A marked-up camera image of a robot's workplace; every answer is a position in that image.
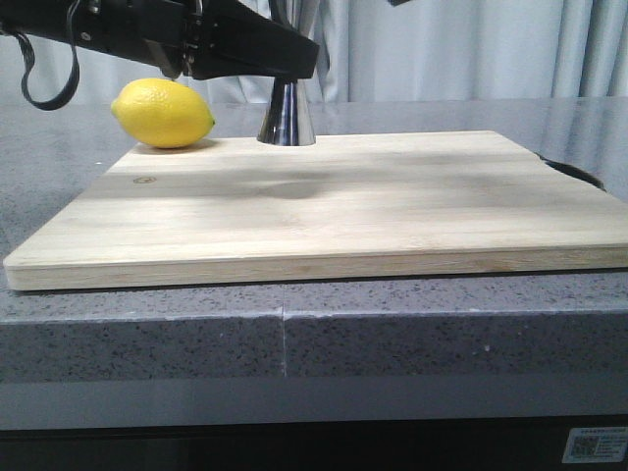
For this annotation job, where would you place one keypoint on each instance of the steel double jigger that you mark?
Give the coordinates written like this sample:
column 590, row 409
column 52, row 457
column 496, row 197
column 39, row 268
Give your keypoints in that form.
column 287, row 121

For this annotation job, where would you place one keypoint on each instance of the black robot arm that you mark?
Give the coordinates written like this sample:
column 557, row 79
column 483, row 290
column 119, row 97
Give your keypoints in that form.
column 46, row 19

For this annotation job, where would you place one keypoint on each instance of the grey curtain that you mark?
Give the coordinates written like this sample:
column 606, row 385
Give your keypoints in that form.
column 372, row 51

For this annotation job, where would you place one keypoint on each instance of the yellow lemon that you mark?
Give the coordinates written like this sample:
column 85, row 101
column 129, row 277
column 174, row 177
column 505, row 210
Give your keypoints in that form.
column 162, row 113

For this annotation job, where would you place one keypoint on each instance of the wooden cutting board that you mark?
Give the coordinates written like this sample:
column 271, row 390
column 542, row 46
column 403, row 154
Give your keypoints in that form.
column 235, row 210

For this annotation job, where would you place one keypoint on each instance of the QR code label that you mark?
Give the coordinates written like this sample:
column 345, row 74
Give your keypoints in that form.
column 595, row 445

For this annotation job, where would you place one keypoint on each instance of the black cutting board handle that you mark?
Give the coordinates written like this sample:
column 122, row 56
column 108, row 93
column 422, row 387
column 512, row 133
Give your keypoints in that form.
column 573, row 172

